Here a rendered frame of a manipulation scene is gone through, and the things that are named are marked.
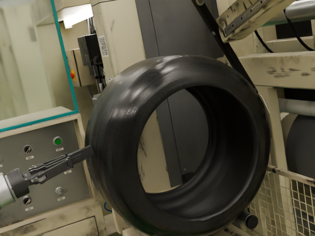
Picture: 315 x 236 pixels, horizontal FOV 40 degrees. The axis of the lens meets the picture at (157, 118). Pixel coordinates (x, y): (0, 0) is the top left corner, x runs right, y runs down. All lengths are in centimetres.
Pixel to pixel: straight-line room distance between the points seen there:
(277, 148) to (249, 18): 59
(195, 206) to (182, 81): 52
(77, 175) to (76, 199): 10
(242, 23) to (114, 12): 43
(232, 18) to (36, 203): 104
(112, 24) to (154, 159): 51
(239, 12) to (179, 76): 40
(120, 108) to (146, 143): 44
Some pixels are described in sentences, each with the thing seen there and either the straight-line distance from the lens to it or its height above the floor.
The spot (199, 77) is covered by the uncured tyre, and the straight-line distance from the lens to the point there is 123.
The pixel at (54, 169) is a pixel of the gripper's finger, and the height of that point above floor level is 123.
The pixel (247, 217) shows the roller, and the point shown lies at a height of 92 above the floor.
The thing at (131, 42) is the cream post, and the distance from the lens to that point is 155.
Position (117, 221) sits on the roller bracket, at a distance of 160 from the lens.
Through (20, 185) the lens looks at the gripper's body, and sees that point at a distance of 120.
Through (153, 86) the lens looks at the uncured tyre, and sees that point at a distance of 117.
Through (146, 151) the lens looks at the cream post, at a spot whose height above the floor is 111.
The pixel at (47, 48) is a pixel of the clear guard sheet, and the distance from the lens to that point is 175.
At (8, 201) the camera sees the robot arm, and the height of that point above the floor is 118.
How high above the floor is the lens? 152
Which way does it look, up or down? 11 degrees down
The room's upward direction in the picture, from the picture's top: 11 degrees counter-clockwise
